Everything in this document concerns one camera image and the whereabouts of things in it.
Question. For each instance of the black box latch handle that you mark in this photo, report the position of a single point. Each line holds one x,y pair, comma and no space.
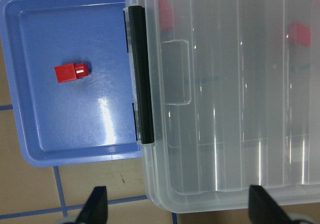
136,33

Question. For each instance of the clear ribbed box lid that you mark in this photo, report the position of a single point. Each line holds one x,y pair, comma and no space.
235,91

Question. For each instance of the red block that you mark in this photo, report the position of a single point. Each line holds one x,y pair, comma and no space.
71,71
299,34
165,15

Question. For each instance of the blue plastic tray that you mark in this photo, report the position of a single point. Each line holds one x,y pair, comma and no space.
80,121

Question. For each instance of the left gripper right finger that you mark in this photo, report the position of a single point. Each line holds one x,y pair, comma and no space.
263,208

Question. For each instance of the clear plastic storage box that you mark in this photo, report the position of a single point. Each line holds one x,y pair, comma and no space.
232,96

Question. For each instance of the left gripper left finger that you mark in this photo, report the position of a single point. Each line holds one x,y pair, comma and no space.
95,209

